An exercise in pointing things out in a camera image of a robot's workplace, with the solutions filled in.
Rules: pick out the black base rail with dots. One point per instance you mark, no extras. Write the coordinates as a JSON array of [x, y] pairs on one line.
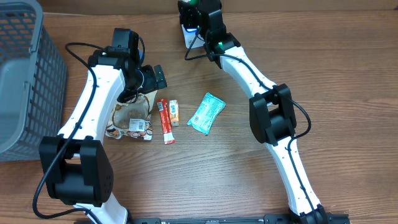
[[266, 219]]

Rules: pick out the red snack packet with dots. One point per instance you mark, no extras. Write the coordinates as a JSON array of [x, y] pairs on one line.
[[166, 125]]

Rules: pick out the teal orange soup packet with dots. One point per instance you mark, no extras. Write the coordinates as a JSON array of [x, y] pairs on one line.
[[208, 110]]

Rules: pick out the green white cup container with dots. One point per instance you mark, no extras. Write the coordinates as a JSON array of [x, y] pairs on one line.
[[192, 2]]

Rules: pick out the orange Kleenex tissue pack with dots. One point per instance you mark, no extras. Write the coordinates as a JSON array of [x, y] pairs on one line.
[[174, 113]]

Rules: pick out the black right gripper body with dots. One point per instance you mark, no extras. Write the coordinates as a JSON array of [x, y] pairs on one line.
[[188, 15]]

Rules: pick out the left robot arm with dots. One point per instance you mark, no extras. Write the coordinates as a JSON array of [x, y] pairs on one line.
[[78, 176]]

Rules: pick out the white barcode scanner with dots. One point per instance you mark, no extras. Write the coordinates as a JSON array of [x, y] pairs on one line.
[[189, 35]]

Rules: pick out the grey plastic mesh basket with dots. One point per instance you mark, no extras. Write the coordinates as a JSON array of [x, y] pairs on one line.
[[33, 81]]

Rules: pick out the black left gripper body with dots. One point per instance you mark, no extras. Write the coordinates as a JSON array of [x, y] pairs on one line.
[[159, 78]]

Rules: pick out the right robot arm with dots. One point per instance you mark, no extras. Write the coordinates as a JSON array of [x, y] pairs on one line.
[[271, 107]]

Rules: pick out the white brown snack bag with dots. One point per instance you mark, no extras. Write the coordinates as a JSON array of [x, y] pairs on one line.
[[132, 119]]

